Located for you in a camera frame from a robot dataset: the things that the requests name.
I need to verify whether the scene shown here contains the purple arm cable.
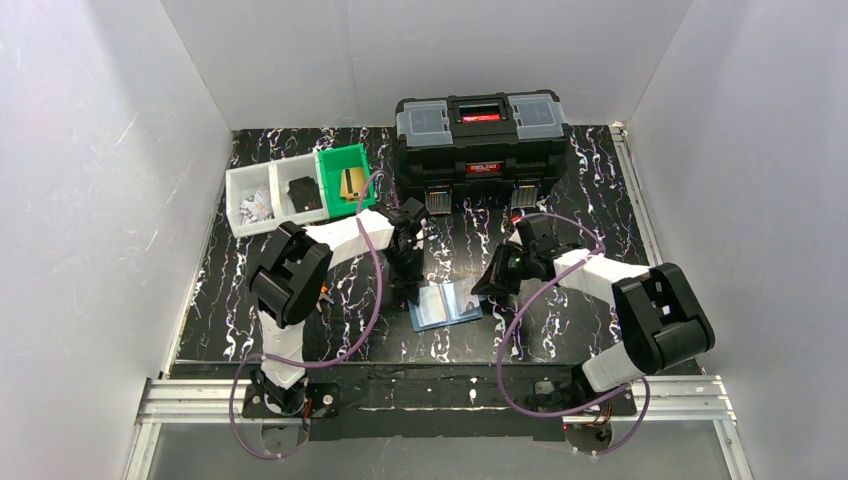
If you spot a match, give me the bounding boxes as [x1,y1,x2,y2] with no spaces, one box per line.
[494,211,652,458]
[226,170,402,462]

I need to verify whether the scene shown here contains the green plastic bin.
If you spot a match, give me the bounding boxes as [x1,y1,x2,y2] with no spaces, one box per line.
[318,144,375,219]

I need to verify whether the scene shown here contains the white bin with patterned cards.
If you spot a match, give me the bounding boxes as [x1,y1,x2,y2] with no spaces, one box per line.
[225,163,276,238]

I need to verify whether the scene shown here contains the patterned card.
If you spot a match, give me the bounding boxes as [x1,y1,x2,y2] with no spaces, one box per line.
[444,278,483,321]

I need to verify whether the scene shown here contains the yellow black handled pliers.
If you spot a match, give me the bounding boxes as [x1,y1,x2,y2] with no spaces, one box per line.
[315,284,334,313]

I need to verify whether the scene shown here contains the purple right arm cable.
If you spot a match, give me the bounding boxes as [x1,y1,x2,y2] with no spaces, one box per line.
[494,211,652,458]

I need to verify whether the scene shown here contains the black toolbox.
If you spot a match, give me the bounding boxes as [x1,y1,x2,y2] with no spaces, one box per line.
[392,89,576,215]

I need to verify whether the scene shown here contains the white bin with black card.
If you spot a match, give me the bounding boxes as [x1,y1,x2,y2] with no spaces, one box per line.
[269,153,330,225]

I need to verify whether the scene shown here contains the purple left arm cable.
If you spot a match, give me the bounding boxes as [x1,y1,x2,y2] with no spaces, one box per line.
[226,170,402,462]

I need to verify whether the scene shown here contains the gold card in green bin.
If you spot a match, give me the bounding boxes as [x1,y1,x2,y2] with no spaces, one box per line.
[340,166,367,202]

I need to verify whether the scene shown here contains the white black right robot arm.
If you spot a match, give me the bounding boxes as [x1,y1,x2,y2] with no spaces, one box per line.
[471,212,715,418]

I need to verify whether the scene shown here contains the patterned cards in white bin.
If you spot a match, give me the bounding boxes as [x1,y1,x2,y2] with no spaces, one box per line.
[239,187,273,225]

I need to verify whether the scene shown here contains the blue leather card holder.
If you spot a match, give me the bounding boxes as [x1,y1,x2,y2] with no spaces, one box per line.
[409,278,484,332]

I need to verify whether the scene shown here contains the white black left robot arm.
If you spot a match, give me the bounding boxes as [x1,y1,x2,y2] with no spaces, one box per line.
[245,199,428,417]

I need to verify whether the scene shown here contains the black card in white bin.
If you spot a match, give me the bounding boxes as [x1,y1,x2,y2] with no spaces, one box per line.
[287,176,323,213]

